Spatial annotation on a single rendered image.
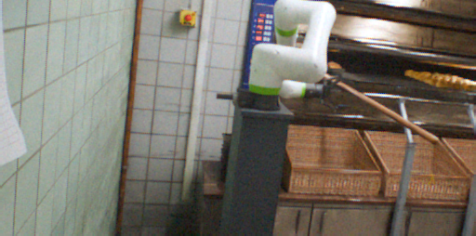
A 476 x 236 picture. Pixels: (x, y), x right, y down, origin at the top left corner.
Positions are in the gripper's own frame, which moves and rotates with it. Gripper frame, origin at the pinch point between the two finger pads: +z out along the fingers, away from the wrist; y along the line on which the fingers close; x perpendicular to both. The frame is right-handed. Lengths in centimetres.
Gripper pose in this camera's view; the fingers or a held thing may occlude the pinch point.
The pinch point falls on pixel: (349, 94)
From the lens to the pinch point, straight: 247.2
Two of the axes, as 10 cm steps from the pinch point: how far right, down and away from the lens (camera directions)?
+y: -1.4, 9.8, 1.4
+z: 9.6, 1.0, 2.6
